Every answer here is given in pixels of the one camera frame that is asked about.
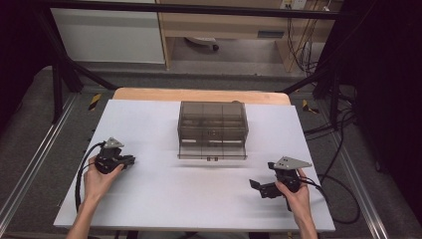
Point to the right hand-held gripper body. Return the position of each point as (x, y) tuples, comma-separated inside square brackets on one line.
[(288, 166)]

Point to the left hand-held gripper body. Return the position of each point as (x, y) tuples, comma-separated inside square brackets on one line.
[(107, 159)]

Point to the smoky transparent drawer organizer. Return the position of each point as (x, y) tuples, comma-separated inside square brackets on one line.
[(212, 126)]

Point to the person's left hand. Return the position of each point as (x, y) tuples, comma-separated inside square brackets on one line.
[(98, 184)]

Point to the person's right hand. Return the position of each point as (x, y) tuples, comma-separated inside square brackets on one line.
[(297, 199)]

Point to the yellow black tape strip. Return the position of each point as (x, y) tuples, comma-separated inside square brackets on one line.
[(95, 101), (308, 107)]

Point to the wooden table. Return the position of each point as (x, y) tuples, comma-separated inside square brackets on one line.
[(149, 94)]

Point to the white board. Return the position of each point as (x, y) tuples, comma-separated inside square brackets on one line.
[(199, 199)]

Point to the black metal stand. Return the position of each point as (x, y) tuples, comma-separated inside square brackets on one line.
[(326, 83), (61, 73)]

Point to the white cabinet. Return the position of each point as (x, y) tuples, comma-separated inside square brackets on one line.
[(109, 36)]

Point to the black curtain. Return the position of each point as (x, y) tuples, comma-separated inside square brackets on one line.
[(388, 83), (20, 49)]

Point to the office chair base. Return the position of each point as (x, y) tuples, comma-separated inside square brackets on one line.
[(204, 41)]

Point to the light wooden desk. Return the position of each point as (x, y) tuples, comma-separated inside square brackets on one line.
[(232, 25)]

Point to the white power strip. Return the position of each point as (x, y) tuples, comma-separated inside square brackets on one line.
[(293, 4)]

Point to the aluminium rail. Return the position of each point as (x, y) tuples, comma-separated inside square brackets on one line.
[(36, 159), (361, 189)]

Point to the black horizontal frame bar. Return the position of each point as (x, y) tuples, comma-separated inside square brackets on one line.
[(199, 9)]

